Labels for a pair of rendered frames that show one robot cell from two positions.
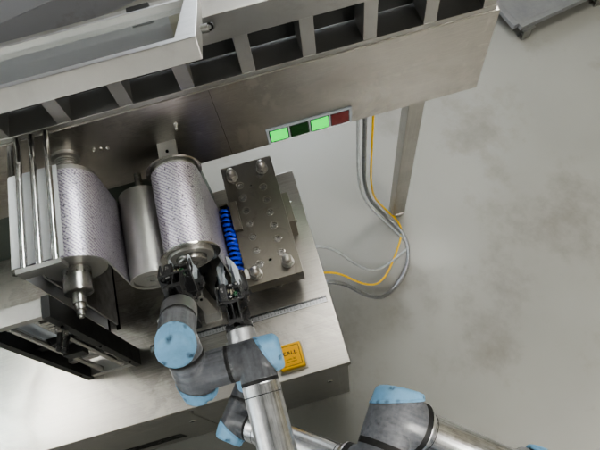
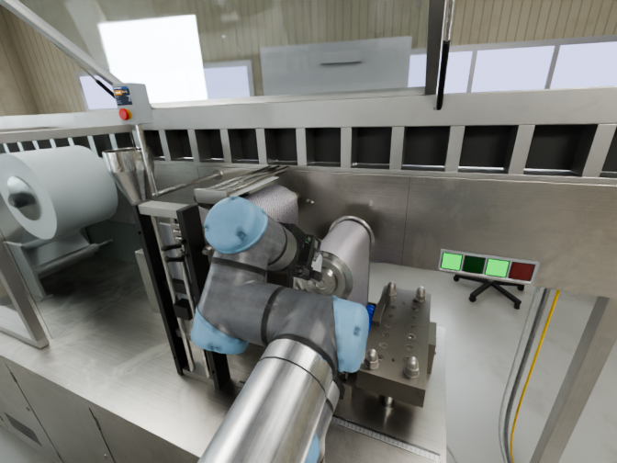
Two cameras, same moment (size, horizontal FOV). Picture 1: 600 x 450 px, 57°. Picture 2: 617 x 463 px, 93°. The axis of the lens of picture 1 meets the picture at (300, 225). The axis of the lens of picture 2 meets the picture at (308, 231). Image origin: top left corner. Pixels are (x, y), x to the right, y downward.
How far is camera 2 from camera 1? 0.88 m
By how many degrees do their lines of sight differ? 46
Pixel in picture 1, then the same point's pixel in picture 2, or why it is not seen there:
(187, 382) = (212, 289)
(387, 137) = (532, 413)
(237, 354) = (298, 293)
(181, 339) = (245, 204)
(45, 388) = (150, 359)
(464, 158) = not seen: outside the picture
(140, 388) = (200, 410)
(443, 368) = not seen: outside the picture
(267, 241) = (398, 344)
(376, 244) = not seen: outside the picture
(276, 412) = (286, 411)
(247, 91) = (442, 193)
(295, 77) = (491, 194)
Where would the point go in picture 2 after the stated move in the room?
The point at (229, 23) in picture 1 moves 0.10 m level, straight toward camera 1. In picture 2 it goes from (454, 107) to (454, 108)
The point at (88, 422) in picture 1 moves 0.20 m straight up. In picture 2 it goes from (141, 406) to (120, 350)
